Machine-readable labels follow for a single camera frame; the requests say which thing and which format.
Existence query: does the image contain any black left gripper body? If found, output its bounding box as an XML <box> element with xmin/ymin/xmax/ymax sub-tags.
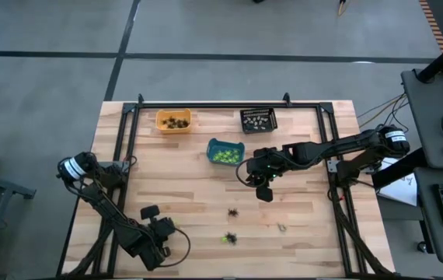
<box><xmin>140</xmin><ymin>205</ymin><xmax>179</xmax><ymax>250</ymax></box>

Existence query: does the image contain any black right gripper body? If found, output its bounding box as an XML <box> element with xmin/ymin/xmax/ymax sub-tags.
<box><xmin>246</xmin><ymin>146</ymin><xmax>287</xmax><ymax>203</ymax></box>

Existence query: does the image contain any teal plastic bin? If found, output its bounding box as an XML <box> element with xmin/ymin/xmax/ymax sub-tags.
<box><xmin>206</xmin><ymin>138</ymin><xmax>246</xmax><ymax>167</ymax></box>

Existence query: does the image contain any black mesh plastic basket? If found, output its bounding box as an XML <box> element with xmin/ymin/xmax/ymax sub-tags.
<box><xmin>239</xmin><ymin>107</ymin><xmax>279</xmax><ymax>135</ymax></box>

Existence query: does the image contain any orange plastic bin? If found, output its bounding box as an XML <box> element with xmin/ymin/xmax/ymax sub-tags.
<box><xmin>155</xmin><ymin>108</ymin><xmax>193</xmax><ymax>135</ymax></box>

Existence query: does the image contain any white printed sheet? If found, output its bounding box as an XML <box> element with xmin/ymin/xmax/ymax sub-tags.
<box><xmin>376</xmin><ymin>154</ymin><xmax>419</xmax><ymax>207</ymax></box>

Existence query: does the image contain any grey desk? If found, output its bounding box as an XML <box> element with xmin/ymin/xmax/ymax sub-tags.
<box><xmin>401</xmin><ymin>68</ymin><xmax>443</xmax><ymax>170</ymax></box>
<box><xmin>413</xmin><ymin>166</ymin><xmax>443</xmax><ymax>266</ymax></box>

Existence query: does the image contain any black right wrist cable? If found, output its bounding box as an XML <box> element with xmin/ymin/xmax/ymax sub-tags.
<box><xmin>235</xmin><ymin>157</ymin><xmax>260</xmax><ymax>189</ymax></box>

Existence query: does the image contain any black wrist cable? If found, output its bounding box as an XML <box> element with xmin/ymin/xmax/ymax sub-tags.
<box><xmin>235</xmin><ymin>157</ymin><xmax>260</xmax><ymax>189</ymax></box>
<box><xmin>159</xmin><ymin>227</ymin><xmax>192</xmax><ymax>269</ymax></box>

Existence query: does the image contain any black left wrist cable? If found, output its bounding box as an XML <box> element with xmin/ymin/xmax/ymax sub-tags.
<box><xmin>159</xmin><ymin>227</ymin><xmax>192</xmax><ymax>269</ymax></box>

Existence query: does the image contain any black aluminium table frame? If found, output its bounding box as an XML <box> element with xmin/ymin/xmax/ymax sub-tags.
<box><xmin>56</xmin><ymin>93</ymin><xmax>396</xmax><ymax>279</ymax></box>

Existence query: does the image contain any black cable bundle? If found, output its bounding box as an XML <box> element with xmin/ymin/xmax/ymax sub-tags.
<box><xmin>356</xmin><ymin>93</ymin><xmax>411</xmax><ymax>131</ymax></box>

